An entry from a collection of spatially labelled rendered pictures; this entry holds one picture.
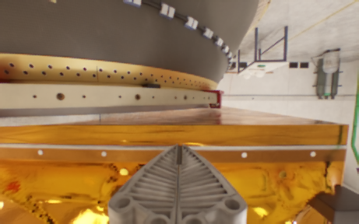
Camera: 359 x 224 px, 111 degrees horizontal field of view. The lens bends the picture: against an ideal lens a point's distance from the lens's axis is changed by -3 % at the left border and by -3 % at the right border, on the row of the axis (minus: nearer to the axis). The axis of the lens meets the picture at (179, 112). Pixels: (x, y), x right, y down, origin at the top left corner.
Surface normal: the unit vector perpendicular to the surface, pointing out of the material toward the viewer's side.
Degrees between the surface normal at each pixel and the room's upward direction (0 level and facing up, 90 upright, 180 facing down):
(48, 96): 90
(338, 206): 180
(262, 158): 91
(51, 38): 62
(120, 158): 90
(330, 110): 90
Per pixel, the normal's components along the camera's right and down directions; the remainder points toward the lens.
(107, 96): 0.48, 0.07
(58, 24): 0.34, 0.54
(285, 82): -0.04, 0.09
